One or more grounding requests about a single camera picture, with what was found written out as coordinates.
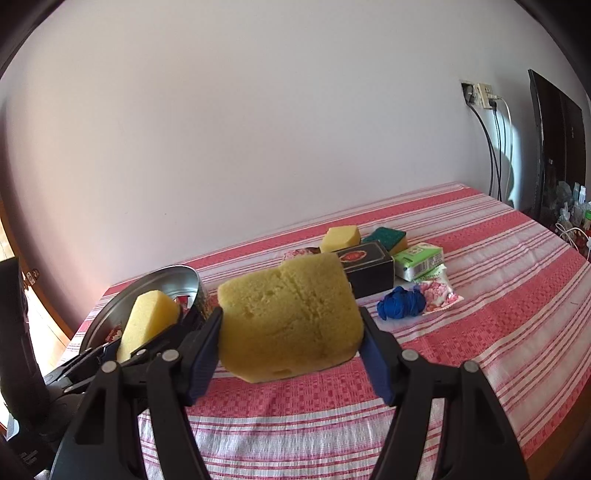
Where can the large rough yellow sponge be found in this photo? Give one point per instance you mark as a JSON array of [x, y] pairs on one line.
[[286, 318]]

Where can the metal door latch plate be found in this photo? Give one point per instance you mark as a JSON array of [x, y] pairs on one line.
[[31, 279]]

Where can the red snack packet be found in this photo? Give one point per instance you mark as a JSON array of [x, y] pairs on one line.
[[182, 302]]

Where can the green and yellow scouring sponge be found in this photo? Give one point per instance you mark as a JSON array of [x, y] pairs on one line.
[[385, 237]]

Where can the wooden door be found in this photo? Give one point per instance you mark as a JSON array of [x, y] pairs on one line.
[[27, 258]]

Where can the pile of assorted small bottles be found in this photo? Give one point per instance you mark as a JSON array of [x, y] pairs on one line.
[[575, 207]]

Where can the small yellow sponge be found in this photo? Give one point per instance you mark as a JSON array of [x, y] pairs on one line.
[[145, 325], [340, 238]]

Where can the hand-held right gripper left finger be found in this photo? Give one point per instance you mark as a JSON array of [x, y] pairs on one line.
[[205, 364]]

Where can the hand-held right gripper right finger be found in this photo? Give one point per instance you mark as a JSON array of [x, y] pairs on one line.
[[376, 369]]

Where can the blue cloth bundle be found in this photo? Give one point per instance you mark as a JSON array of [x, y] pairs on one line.
[[401, 304]]

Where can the red striped cloth covered desktop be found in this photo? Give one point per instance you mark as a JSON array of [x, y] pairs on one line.
[[485, 332]]

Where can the round metal bowl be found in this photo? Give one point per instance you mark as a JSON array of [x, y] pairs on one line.
[[175, 281]]

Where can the pink floral packet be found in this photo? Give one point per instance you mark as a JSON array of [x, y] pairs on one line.
[[438, 293]]

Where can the small pink packet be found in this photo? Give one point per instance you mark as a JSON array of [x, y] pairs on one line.
[[300, 254]]

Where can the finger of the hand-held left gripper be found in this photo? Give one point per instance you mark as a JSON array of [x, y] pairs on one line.
[[85, 364], [189, 325]]

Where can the white wall socket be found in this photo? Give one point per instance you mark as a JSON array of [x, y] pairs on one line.
[[478, 94]]

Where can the black box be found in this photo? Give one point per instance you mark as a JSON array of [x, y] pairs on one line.
[[369, 272]]

